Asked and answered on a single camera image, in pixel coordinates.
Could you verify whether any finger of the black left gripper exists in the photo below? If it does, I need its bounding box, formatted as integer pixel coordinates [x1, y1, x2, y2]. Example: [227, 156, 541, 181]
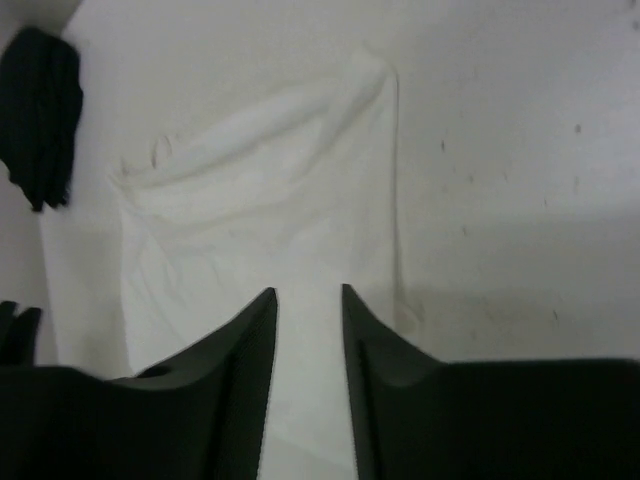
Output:
[0, 301, 42, 367]

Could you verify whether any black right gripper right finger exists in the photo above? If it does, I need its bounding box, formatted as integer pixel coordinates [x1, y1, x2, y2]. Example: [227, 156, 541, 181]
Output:
[342, 285, 639, 479]

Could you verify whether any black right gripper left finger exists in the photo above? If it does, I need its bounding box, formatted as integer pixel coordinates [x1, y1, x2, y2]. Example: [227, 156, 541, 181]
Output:
[1, 289, 278, 479]

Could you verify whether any white tank top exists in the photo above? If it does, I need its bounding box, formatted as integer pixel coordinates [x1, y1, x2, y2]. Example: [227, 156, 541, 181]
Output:
[111, 49, 398, 479]

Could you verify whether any folded black tank top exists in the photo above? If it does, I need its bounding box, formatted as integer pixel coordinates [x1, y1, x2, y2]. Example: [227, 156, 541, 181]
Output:
[1, 26, 84, 213]

